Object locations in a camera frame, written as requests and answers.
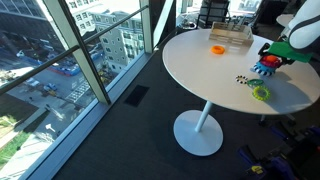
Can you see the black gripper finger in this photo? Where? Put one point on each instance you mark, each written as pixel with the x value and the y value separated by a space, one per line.
pixel 263 49
pixel 288 61

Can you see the blue black clamp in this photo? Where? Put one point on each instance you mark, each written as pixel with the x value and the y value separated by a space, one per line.
pixel 253 163

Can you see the small white background table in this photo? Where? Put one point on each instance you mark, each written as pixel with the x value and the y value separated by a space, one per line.
pixel 283 20

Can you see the black floor vent grille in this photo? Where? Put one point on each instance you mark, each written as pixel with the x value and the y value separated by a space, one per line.
pixel 136 96

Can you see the orange stacking pole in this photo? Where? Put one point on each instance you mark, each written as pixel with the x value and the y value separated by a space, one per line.
pixel 271 58

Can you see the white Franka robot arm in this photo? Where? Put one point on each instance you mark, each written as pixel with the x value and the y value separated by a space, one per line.
pixel 305 20

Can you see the white round pedestal table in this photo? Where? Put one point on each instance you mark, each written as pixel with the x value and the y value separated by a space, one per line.
pixel 206 73

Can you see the dark window frame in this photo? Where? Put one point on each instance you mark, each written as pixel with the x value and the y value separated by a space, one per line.
pixel 83 63

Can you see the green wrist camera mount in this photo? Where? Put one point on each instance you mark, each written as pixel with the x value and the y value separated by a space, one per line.
pixel 290 51

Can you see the clear rectangular tray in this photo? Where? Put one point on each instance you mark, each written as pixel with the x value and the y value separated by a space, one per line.
pixel 230 35

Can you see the black background chair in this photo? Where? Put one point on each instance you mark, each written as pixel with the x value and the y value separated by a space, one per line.
pixel 213 13

